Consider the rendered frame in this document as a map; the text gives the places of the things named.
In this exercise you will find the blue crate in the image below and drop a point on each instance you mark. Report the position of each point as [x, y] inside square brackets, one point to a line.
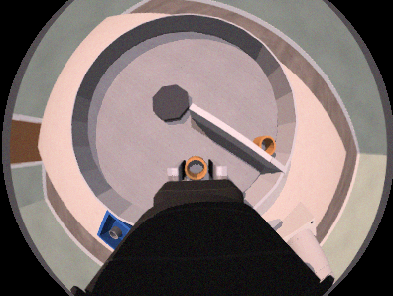
[108, 222]

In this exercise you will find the bronze bushing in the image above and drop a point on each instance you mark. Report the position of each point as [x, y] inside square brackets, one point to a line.
[269, 141]
[195, 176]

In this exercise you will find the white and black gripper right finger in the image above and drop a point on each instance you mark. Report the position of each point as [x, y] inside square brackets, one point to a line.
[216, 170]

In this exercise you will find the grey metal bushing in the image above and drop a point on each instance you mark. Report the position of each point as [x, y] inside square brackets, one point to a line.
[115, 232]

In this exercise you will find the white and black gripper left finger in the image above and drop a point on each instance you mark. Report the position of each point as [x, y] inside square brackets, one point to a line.
[177, 173]

